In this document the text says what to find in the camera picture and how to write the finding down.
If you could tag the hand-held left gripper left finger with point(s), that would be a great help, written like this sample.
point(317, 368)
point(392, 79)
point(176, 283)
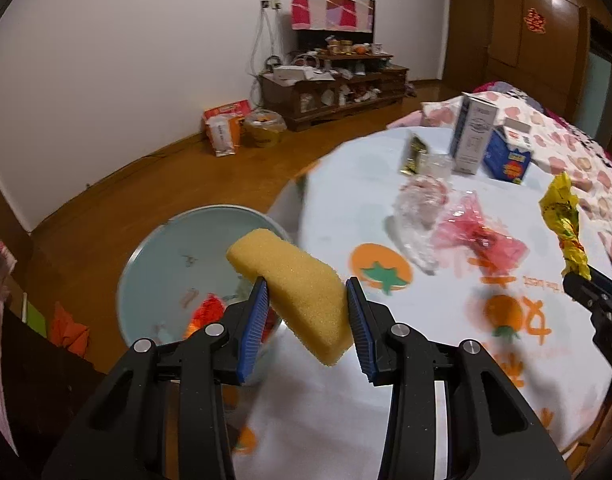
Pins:
point(251, 330)

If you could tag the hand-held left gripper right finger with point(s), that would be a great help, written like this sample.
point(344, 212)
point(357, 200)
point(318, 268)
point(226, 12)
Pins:
point(361, 330)

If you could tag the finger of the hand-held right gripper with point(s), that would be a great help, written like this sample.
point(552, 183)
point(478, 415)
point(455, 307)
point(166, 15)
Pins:
point(578, 287)
point(608, 285)

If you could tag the orange wrapper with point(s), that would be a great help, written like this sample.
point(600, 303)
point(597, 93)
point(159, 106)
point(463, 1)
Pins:
point(206, 315)

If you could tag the yellow foil wrapper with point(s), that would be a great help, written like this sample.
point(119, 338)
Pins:
point(566, 225)

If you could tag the yellow sponge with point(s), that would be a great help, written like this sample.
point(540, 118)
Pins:
point(296, 280)

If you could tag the light blue trash bin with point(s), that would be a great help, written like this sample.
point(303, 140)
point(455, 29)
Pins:
point(156, 280)

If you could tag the pink plastic bag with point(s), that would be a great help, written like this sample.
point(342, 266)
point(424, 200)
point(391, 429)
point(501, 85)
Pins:
point(466, 230)

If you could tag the clear crumpled plastic bag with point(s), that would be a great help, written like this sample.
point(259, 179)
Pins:
point(416, 210)

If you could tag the blue drink carton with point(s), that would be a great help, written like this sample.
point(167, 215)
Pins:
point(508, 157)

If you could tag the pink print blanket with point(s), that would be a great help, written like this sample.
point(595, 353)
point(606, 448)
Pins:
point(561, 140)

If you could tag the small clear plastic wrapper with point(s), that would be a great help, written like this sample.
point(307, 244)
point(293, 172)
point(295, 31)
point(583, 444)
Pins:
point(436, 164)

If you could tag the olive green packet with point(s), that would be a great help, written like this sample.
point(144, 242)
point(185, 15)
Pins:
point(413, 155)

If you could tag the orange cloth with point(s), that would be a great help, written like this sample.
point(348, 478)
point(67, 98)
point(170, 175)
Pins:
point(66, 330)

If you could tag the white milk carton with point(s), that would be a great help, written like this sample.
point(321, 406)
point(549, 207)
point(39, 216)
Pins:
point(473, 132)

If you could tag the white paper bag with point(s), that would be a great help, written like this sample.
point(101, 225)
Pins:
point(221, 135)

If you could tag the yellow wrapped tub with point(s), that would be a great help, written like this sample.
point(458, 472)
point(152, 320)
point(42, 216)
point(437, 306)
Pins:
point(263, 127)

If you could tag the green board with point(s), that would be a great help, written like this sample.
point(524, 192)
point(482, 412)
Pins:
point(33, 317)

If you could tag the red and white box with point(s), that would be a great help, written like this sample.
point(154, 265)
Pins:
point(231, 109)

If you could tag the dark wooden furniture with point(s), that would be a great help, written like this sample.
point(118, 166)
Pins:
point(36, 385)

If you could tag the wooden television cabinet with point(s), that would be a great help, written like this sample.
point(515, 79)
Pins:
point(331, 92)

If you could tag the white cardboard box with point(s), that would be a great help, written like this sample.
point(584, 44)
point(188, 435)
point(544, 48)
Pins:
point(291, 74)

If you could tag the red paper decoration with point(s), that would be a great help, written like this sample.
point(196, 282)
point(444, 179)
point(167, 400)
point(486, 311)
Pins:
point(533, 20)

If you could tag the brown wooden wardrobe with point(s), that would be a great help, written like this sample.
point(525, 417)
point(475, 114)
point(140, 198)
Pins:
point(486, 25)

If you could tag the black television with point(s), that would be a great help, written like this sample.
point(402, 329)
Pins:
point(308, 40)

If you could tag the pink patchwork cloth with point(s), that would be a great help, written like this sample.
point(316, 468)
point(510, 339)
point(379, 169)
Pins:
point(331, 10)

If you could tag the wall socket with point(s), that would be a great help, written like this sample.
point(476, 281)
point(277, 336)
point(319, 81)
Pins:
point(271, 5)

